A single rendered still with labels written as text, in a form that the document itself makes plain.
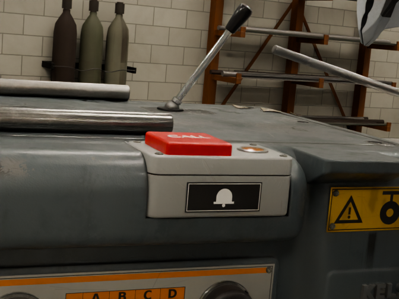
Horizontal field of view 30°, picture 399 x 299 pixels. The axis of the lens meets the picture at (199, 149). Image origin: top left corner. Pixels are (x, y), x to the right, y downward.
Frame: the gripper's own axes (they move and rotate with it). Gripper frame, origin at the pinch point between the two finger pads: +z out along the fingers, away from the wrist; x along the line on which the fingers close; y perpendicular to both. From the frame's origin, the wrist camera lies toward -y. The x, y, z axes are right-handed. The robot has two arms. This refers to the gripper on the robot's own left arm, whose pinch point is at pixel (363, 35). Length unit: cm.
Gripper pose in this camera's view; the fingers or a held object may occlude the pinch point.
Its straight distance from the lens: 98.6
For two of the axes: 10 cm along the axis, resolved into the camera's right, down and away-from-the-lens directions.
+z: -2.0, 8.7, 4.4
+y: 9.2, 0.2, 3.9
